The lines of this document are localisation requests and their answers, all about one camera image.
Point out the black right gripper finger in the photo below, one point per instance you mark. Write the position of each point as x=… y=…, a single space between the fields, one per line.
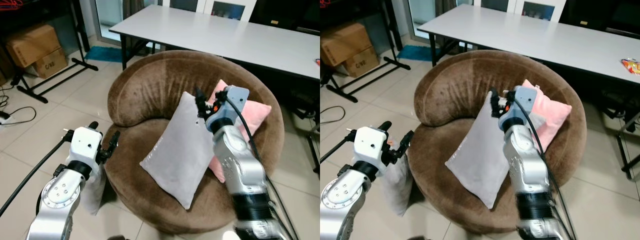
x=510 y=96
x=494 y=102
x=199 y=100
x=210 y=97

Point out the white long table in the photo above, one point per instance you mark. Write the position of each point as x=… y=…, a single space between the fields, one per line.
x=210 y=35
x=525 y=37

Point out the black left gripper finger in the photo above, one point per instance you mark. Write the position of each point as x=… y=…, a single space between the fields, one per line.
x=114 y=141
x=384 y=126
x=408 y=140
x=93 y=126

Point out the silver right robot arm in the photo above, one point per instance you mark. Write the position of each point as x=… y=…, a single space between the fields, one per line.
x=245 y=170
x=530 y=175

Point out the large grey pillow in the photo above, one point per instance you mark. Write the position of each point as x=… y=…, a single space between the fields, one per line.
x=480 y=155
x=180 y=150

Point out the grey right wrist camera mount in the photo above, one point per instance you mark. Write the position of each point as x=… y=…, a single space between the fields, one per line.
x=235 y=100
x=525 y=102

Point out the small grey pillow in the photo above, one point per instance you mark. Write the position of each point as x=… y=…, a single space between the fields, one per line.
x=397 y=187

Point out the white power strip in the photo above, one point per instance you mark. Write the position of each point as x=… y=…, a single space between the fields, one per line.
x=4 y=119

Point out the red hanger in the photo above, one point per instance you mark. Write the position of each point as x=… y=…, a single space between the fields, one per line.
x=325 y=3
x=10 y=4

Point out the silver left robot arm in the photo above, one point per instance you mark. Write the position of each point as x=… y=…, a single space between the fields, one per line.
x=340 y=205
x=57 y=200

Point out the teal floor mat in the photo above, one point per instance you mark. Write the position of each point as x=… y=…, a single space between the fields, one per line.
x=417 y=52
x=104 y=54

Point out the white chair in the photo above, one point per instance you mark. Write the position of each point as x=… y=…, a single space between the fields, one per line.
x=541 y=10
x=184 y=5
x=229 y=10
x=495 y=5

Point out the pink pillow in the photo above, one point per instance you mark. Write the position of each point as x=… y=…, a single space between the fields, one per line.
x=257 y=115
x=552 y=117

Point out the small printed cardboard box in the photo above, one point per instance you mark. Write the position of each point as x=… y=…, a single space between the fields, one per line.
x=50 y=67
x=361 y=65

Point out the glass sliding door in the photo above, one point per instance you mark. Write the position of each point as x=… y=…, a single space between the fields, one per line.
x=422 y=14
x=110 y=15

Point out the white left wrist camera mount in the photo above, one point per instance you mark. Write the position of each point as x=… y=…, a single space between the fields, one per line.
x=369 y=145
x=85 y=146

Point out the brown round velvet sofa chair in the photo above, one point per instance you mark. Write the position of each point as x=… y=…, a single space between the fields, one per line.
x=455 y=82
x=150 y=85

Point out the black metal rack stand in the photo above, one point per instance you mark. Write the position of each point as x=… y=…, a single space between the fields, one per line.
x=392 y=61
x=80 y=62

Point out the large cardboard box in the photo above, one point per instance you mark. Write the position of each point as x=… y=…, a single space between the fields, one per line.
x=32 y=45
x=345 y=42

